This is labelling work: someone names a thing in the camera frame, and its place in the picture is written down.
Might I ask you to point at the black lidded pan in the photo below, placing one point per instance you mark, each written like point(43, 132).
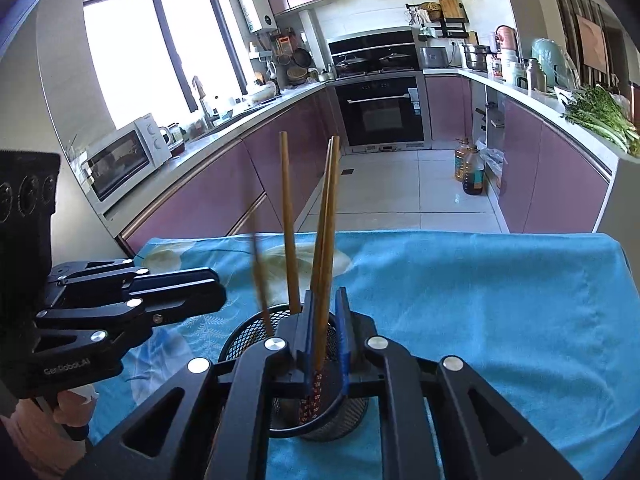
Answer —
point(395, 59)
point(351, 64)

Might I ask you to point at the black mesh utensil holder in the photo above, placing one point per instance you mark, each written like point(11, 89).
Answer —
point(250, 330)

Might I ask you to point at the pink lower kitchen cabinets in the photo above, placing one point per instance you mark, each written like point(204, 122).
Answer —
point(210, 185)
point(545, 180)

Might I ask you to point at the wooden cutting board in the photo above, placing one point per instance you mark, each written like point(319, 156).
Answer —
point(450, 8)

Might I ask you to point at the pink kettle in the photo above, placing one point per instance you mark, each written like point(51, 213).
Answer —
point(506, 37)

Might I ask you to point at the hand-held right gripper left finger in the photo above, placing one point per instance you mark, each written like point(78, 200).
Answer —
point(307, 330)

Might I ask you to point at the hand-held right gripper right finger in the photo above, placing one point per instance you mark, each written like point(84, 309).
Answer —
point(341, 330)

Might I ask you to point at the person's left hand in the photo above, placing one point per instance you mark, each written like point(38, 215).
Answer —
point(72, 405)

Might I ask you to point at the silver metal box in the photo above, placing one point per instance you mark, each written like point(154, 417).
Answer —
point(433, 57)

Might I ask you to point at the yellow oil bottle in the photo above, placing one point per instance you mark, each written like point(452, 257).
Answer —
point(461, 160)

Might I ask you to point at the blue floral tablecloth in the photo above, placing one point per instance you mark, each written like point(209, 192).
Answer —
point(475, 310)

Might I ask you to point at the clear plastic bag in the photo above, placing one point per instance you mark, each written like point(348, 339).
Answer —
point(490, 160)

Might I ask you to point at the white toaster oven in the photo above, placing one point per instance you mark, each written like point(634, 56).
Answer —
point(150, 135)

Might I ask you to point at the mint green appliance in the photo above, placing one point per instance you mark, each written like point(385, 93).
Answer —
point(550, 62)

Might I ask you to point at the black wall rack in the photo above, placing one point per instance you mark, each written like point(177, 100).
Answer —
point(450, 27)

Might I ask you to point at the black built-in oven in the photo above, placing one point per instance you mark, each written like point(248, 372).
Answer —
point(382, 110)

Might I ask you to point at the white water heater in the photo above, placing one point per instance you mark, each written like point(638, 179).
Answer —
point(256, 10)

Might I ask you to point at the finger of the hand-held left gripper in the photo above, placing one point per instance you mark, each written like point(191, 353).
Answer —
point(190, 302)
point(175, 280)

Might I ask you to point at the dark oil bottle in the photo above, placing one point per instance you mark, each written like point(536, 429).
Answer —
point(474, 172)

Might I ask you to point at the person's left forearm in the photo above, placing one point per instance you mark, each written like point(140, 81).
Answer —
point(30, 435)

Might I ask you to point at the wooden chopstick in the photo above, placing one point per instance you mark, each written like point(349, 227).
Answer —
point(322, 285)
point(289, 220)
point(260, 280)
point(321, 210)

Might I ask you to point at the black range hood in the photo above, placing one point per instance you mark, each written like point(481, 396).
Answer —
point(372, 45)

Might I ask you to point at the kitchen window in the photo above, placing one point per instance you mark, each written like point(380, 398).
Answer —
point(125, 60)

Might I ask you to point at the bunch of green vegetables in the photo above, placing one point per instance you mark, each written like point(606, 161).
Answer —
point(600, 110)

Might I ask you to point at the steel cooking pot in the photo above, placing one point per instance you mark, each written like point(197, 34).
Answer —
point(476, 57)

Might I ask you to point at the metal kitchen faucet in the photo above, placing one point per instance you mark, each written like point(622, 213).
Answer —
point(200, 95)

